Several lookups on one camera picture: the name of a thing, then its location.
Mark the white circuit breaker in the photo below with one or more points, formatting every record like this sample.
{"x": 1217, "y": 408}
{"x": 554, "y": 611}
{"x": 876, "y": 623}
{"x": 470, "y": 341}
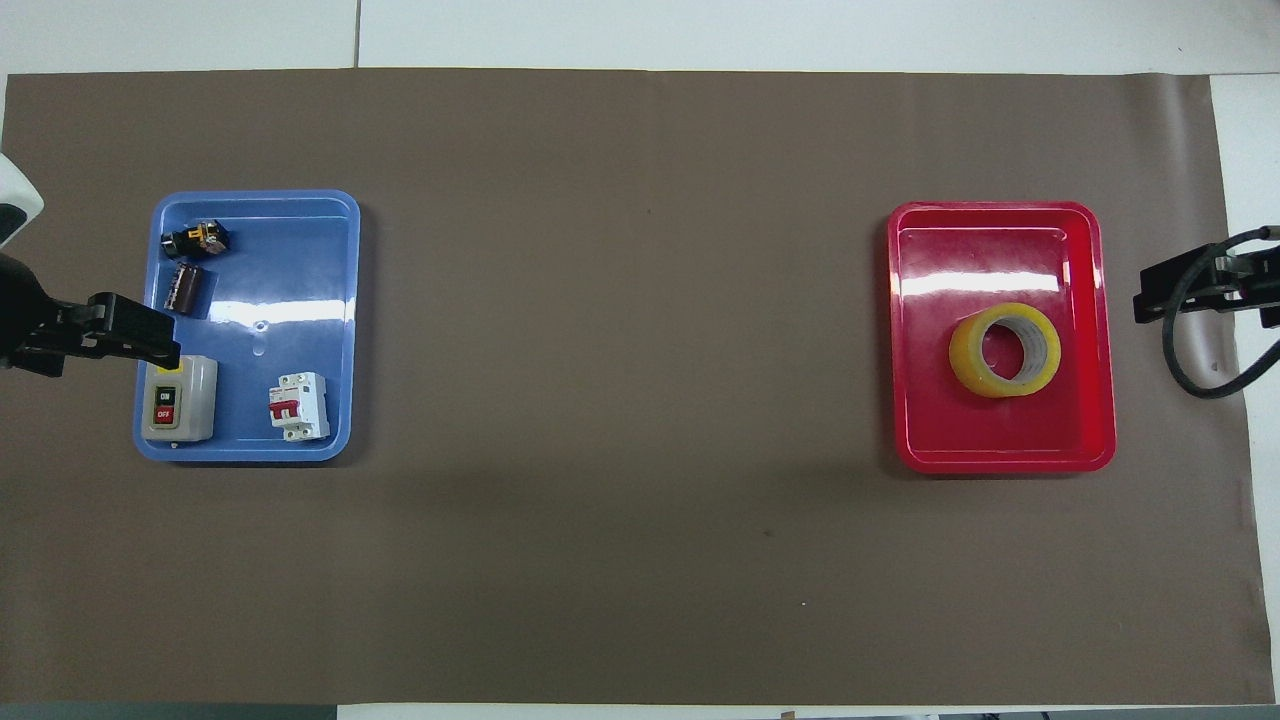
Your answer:
{"x": 300, "y": 405}

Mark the blue plastic tray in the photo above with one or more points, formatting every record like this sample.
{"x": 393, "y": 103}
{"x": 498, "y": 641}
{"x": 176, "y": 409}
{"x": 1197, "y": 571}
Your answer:
{"x": 290, "y": 280}

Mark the black and gold connector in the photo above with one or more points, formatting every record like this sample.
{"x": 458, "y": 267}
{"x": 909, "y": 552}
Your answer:
{"x": 197, "y": 238}

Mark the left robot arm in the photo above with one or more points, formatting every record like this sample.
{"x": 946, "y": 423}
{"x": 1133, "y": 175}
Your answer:
{"x": 14, "y": 192}

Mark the yellow tape roll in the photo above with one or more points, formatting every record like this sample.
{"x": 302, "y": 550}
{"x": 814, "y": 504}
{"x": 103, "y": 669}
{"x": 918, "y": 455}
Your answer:
{"x": 966, "y": 360}

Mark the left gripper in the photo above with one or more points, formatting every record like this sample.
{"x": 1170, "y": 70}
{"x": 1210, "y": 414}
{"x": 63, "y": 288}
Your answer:
{"x": 20, "y": 310}

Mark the grey on-off switch box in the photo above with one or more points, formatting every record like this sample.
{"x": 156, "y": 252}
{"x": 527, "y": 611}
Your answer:
{"x": 192, "y": 400}

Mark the red plastic tray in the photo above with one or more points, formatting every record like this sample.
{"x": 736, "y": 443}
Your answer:
{"x": 1000, "y": 440}

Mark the brown cylindrical capacitor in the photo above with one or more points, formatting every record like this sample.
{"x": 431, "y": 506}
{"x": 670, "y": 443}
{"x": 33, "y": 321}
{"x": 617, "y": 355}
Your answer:
{"x": 184, "y": 289}

